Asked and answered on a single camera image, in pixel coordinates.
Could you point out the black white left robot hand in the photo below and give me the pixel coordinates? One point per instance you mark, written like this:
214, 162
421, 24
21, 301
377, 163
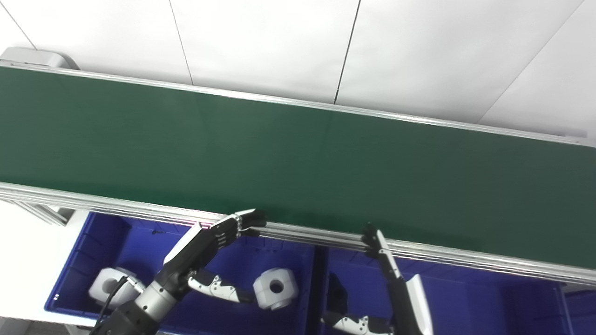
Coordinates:
200, 251

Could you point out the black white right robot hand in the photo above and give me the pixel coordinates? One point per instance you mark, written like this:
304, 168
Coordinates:
405, 302

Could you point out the white cylindrical part with hole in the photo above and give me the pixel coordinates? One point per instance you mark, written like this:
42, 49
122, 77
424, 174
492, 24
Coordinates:
104, 288
267, 295

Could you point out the blue plastic bin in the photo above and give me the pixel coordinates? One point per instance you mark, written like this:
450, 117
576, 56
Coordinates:
139, 246
489, 302
582, 311

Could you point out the aluminium conveyor leg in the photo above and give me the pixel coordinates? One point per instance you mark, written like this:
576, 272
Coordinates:
46, 215

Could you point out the grey conveyor end cover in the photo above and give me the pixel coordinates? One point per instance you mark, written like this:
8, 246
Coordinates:
32, 58

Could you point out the green conveyor with aluminium frame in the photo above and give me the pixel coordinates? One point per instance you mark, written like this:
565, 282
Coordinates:
298, 163

